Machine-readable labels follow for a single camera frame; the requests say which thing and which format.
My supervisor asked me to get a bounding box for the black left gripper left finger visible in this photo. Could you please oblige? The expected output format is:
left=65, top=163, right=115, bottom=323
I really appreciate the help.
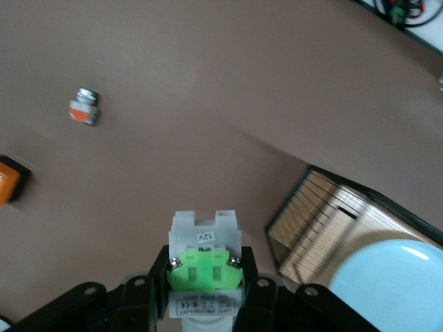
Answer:
left=147, top=244, right=174, bottom=332

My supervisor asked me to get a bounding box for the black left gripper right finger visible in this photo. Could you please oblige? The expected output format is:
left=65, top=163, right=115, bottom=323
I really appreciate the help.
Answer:
left=239, top=244, right=260, bottom=332

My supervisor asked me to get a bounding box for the red button green contact block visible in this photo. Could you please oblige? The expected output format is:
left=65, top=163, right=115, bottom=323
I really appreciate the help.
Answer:
left=167, top=210, right=244, bottom=332

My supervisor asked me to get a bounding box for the light blue round plate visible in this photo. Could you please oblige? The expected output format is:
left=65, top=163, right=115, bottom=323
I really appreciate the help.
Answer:
left=326, top=239, right=443, bottom=332

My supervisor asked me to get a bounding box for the black wire basket rack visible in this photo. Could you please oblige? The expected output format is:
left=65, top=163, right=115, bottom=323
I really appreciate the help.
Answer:
left=264, top=165, right=443, bottom=288

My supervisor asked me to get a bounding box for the orange button enclosure box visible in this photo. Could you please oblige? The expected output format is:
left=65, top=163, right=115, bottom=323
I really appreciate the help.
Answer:
left=0, top=154, right=33, bottom=208

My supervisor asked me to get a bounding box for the button switch orange contact block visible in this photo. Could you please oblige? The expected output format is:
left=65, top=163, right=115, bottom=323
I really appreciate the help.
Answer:
left=67, top=86, right=102, bottom=127

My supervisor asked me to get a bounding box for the black cable bundle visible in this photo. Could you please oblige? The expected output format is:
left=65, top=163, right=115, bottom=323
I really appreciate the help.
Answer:
left=358, top=0, right=443, bottom=33

